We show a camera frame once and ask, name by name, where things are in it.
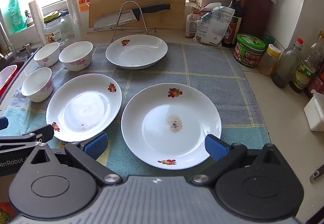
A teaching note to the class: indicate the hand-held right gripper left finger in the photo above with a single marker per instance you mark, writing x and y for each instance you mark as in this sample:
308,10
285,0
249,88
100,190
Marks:
97,145

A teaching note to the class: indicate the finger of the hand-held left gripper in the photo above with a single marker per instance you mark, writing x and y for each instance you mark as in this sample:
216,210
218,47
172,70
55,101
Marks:
40,134
3,123

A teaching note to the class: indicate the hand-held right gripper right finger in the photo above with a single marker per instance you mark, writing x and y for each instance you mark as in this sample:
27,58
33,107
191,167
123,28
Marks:
215,148

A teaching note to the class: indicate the white plate with fruit print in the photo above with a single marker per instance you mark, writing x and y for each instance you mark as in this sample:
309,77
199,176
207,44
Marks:
141,51
182,112
83,110

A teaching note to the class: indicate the white bowl with pink flowers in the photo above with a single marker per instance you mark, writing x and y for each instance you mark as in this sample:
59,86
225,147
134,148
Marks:
46,53
76,55
36,86

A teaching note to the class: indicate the orange plastic bag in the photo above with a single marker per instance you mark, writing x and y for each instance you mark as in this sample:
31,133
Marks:
5,210

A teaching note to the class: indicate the white plastic basin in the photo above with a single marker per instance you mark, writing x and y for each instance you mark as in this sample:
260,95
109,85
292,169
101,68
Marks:
6,76

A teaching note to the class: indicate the stainless steel sink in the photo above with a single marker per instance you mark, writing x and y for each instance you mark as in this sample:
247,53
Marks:
22,67

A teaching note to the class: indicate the steel kitchen faucet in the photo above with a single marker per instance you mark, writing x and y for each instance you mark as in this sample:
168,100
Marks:
6,55

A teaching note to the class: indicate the metal sink soap dispenser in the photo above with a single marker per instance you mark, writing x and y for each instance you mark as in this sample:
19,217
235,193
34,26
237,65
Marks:
26,48

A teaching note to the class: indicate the grey checked dish towel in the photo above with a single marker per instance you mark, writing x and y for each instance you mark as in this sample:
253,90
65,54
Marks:
202,67

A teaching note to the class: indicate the yellow lid spice jar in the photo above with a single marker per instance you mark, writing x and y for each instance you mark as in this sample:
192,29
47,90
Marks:
269,62

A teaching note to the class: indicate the glass jar with green lid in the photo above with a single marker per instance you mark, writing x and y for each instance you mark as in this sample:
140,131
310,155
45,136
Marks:
55,31

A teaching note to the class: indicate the green lid sauce tub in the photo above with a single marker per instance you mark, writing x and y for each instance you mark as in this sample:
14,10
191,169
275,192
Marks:
249,49

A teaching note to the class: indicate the white plastic box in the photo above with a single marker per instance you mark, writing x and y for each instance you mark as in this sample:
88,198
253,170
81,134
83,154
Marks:
315,112

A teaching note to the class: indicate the clear bottle with red cap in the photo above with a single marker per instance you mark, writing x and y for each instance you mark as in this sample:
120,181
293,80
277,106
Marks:
287,67

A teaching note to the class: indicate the green dish soap bottle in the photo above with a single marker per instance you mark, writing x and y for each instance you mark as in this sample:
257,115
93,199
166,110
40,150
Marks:
16,13

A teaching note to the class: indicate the small potted plant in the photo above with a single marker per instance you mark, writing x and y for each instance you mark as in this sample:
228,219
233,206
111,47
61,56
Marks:
28,15

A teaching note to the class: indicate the oil bottle with green label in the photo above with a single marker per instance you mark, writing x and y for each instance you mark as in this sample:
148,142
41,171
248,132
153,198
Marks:
302,77

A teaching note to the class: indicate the dark red sauce bottle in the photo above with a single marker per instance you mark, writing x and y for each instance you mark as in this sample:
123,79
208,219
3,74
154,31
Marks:
316,84

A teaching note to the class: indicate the small green lid jar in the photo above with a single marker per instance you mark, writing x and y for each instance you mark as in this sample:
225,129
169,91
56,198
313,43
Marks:
269,39

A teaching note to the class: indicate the white printed food bag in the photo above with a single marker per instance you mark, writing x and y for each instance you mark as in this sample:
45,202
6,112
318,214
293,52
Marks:
215,26

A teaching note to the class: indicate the dark soy sauce bottle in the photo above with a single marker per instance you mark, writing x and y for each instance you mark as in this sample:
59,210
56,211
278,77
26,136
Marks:
234,24

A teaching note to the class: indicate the white and orange food bag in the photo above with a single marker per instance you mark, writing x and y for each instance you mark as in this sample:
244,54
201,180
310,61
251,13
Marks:
191,24

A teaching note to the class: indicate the clear plastic wrap roll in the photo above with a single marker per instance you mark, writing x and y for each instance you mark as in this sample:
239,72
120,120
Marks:
74,6

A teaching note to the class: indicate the dark wooden knife block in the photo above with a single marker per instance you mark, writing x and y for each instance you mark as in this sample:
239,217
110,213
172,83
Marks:
257,13

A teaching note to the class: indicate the metal binder clip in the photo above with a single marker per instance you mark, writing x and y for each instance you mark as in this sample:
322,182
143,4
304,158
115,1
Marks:
198,6

